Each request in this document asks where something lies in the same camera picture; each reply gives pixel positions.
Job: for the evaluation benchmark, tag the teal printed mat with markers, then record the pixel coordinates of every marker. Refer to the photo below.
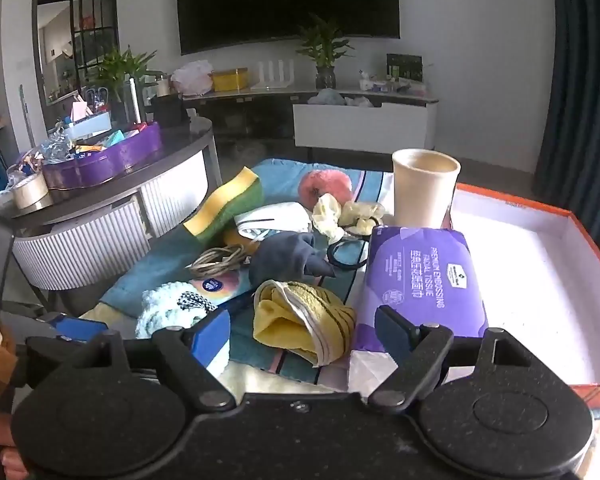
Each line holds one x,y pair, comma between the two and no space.
145,270

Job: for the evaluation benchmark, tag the blue grey plastic bag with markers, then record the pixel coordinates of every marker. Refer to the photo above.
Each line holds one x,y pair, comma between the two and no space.
326,96

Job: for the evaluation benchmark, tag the round grey coffee table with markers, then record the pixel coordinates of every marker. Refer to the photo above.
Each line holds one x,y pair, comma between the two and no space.
90,240

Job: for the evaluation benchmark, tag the purple tissue pack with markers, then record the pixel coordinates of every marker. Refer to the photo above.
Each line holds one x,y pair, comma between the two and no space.
420,280

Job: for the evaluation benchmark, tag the white desk organizer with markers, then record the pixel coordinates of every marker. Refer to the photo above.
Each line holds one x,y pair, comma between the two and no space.
87,122

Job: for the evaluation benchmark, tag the orange cardboard box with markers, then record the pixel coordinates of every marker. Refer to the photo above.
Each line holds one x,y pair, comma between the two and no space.
530,280

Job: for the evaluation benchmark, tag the green leafy table plant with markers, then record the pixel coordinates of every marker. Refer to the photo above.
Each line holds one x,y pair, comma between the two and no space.
120,75

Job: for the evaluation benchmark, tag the white plastic bag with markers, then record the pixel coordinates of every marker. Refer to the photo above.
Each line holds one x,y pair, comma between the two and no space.
192,77

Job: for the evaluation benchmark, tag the green and black box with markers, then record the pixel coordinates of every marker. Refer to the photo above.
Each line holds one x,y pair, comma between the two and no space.
405,67

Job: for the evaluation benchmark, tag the beige paper cup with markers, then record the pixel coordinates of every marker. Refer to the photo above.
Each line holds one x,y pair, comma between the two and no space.
422,190

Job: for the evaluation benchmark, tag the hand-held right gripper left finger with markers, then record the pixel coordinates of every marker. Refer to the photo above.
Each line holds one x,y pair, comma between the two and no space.
212,340

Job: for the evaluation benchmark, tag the white face mask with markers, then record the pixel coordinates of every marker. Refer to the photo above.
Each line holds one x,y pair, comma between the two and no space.
275,217

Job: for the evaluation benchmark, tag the silver flask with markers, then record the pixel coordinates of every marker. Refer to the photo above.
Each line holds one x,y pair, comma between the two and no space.
136,102

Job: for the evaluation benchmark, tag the glass jar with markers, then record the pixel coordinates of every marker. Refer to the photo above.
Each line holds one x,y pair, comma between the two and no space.
164,87

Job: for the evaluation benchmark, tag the black wall television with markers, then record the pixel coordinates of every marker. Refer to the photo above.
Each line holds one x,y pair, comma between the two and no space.
285,5

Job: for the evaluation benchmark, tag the dark grey sock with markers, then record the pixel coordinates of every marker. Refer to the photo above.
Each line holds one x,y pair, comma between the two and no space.
280,260

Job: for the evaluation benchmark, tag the purple tin tray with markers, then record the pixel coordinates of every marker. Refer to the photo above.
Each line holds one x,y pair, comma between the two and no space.
105,162

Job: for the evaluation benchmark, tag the yellow box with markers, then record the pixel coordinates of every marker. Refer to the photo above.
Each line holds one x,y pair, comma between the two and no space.
230,80

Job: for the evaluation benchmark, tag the potted plant in glass vase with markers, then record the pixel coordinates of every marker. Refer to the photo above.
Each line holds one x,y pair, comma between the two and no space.
324,50

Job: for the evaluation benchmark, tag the yellow striped towel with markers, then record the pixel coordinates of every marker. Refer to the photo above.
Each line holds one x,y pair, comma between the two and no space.
290,320

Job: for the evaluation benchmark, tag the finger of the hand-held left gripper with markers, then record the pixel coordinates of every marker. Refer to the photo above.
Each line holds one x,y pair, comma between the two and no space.
82,330

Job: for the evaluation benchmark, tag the black framed glass partition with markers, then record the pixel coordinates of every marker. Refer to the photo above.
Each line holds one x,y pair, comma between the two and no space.
55,35

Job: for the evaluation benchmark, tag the dark blue curtain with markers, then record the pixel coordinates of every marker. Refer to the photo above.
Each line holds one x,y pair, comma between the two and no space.
580,85

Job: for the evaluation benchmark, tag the mint white knitted cloth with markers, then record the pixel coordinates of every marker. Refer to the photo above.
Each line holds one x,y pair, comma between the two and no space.
165,310

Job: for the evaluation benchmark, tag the white and black TV stand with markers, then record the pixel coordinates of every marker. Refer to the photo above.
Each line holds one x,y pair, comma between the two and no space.
365,125

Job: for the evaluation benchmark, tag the yellow and green sponge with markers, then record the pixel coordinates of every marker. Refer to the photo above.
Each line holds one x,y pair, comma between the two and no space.
225,202

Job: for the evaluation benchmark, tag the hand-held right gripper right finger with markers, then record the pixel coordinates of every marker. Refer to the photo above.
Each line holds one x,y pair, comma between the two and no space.
395,327

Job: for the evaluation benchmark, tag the person's left hand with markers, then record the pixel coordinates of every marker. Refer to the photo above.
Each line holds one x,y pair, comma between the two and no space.
7,462

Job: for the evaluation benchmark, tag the red apple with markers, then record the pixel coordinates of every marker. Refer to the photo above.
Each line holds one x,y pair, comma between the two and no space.
325,185

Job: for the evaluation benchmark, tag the roll of clear tape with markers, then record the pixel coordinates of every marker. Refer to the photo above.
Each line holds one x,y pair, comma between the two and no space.
30,191

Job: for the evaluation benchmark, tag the small white packets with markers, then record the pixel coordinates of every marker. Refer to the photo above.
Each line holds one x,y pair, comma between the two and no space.
375,84

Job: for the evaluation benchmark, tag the white router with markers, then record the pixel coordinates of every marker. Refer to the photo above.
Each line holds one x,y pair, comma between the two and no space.
275,80

